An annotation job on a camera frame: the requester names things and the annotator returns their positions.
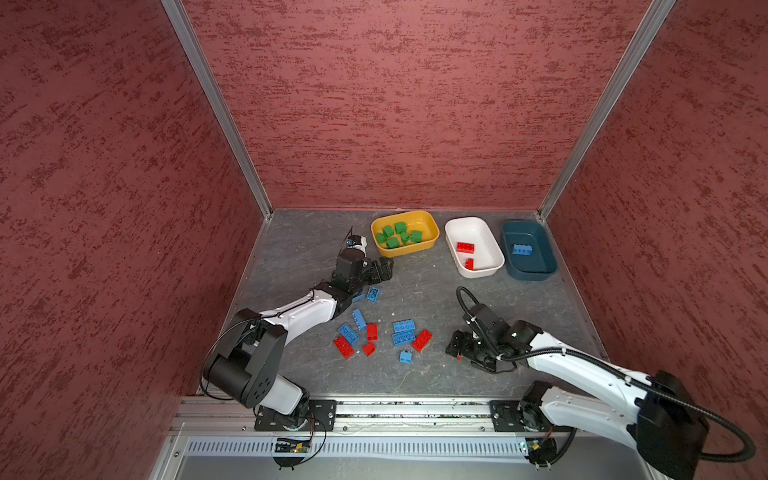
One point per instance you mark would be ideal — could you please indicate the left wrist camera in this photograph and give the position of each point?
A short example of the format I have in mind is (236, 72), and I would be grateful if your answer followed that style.
(358, 242)

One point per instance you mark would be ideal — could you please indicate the blue lego brick upright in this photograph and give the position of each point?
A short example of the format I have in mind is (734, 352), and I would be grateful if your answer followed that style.
(373, 294)

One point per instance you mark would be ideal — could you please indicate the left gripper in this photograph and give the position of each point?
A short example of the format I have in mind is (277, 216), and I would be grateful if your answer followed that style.
(386, 271)

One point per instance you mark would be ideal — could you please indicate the blue lego brick slim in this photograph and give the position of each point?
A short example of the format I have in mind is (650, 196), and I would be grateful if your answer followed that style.
(359, 320)

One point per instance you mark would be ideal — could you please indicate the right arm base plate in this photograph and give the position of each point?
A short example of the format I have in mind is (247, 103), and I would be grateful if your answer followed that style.
(521, 416)

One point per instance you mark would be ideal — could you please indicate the blue lego brick pair upper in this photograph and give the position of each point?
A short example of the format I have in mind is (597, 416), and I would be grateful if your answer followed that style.
(404, 326)

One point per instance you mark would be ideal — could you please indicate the red lego brick upright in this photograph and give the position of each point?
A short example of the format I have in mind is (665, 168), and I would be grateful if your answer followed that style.
(372, 332)

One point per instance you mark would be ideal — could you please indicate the aluminium corner post right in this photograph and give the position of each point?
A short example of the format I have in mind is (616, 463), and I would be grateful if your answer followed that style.
(647, 30)

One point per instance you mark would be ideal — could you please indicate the red lego brick long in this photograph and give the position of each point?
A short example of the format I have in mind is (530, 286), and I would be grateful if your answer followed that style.
(344, 347)

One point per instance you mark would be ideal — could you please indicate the teal plastic bin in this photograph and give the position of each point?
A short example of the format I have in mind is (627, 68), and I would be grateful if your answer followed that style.
(541, 264)

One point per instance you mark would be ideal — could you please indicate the aluminium corner post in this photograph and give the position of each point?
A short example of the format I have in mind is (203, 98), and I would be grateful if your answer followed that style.
(647, 30)
(184, 31)

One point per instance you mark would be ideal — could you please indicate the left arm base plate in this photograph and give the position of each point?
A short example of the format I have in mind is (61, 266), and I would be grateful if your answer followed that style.
(312, 412)

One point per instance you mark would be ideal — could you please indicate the aluminium front rail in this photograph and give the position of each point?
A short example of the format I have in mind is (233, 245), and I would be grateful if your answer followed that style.
(358, 415)

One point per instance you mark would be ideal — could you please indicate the white plastic bin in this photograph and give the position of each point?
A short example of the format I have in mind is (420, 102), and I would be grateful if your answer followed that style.
(488, 257)

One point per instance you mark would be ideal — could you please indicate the blue lego brick pair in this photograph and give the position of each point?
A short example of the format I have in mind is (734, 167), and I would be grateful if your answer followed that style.
(403, 338)
(404, 326)

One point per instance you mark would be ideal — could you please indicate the blue lego brick pair lower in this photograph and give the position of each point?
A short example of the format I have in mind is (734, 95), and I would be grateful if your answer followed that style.
(403, 338)

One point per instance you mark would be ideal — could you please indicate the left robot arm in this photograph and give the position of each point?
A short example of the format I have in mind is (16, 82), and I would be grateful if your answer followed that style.
(243, 363)

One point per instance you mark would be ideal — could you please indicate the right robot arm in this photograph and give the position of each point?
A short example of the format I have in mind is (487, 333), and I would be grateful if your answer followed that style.
(648, 414)

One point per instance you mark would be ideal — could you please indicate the blue lego brick bottom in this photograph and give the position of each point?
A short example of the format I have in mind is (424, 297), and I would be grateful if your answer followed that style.
(349, 334)

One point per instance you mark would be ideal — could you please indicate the red lego brick small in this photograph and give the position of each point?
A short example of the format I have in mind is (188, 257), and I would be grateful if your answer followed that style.
(369, 349)

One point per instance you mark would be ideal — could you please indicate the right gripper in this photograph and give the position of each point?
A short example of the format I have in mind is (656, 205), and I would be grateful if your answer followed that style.
(464, 350)

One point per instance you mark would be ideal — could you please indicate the yellow plastic bin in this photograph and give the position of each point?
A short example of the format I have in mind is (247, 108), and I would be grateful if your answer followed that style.
(416, 220)

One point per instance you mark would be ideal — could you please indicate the aluminium corner post left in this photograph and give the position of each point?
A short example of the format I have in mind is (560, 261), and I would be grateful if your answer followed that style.
(184, 31)

